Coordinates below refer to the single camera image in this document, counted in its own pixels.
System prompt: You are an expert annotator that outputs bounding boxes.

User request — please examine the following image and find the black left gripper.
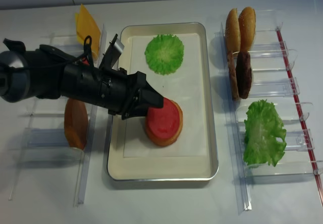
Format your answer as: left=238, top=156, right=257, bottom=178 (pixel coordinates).
left=60, top=64, right=164, bottom=119

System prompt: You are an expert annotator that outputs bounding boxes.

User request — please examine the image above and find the red tomato slice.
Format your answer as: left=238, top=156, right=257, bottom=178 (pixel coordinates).
left=146, top=98, right=180, bottom=139

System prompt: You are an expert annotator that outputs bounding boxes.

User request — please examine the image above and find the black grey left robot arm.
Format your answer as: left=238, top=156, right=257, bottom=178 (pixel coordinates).
left=1, top=39, right=164, bottom=119

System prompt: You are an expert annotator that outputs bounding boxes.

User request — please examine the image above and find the green lettuce leaf on tray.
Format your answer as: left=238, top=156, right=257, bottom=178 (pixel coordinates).
left=144, top=34, right=184, bottom=75

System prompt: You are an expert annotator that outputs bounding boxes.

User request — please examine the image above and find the brown meat patty front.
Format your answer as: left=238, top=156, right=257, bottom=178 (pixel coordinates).
left=227, top=51, right=239, bottom=101

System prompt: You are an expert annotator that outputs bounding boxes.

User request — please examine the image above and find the brown meat patty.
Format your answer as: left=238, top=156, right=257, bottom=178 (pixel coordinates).
left=236, top=51, right=252, bottom=99
left=227, top=51, right=239, bottom=101

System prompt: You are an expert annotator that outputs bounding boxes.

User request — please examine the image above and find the yellow cheese slice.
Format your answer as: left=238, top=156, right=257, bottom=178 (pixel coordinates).
left=75, top=4, right=101, bottom=59

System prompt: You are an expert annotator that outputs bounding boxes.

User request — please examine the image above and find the brown meat patty rear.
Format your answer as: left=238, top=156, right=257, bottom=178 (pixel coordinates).
left=236, top=51, right=252, bottom=99

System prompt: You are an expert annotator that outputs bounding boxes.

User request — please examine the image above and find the green lettuce leaf in rack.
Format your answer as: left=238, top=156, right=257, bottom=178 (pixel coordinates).
left=243, top=99, right=287, bottom=166

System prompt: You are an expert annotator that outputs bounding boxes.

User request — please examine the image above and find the bun half on tray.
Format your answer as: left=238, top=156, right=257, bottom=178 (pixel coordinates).
left=145, top=100, right=183, bottom=147

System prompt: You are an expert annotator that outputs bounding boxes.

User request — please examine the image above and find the cream metal tray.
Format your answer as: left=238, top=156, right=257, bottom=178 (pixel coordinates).
left=106, top=22, right=219, bottom=181

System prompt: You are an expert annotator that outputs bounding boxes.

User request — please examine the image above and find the sesame bun half front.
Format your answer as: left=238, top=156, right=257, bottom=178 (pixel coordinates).
left=225, top=8, right=241, bottom=52

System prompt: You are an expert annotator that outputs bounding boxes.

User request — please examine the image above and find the sesame bun half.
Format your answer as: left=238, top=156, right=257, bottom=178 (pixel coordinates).
left=225, top=8, right=241, bottom=52
left=238, top=7, right=256, bottom=51

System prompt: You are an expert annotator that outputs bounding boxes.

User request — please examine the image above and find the clear acrylic rack left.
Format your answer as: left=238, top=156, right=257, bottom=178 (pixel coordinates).
left=8, top=24, right=114, bottom=207

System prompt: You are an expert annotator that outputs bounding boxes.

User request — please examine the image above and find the clear acrylic rack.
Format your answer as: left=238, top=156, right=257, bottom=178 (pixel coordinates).
left=217, top=11, right=322, bottom=211
left=8, top=24, right=114, bottom=207

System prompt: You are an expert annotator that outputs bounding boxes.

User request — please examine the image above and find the sesame bun half rear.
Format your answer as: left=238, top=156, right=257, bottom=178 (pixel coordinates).
left=238, top=7, right=256, bottom=51

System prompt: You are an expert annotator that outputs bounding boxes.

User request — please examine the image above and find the clear acrylic rack right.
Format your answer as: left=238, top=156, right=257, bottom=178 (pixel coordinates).
left=217, top=11, right=322, bottom=211

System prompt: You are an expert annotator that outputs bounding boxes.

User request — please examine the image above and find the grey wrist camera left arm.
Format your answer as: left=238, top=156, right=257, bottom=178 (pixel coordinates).
left=99, top=34, right=124, bottom=71

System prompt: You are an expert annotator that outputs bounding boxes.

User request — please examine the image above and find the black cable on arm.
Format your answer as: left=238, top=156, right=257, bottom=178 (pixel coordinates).
left=37, top=35, right=95, bottom=70

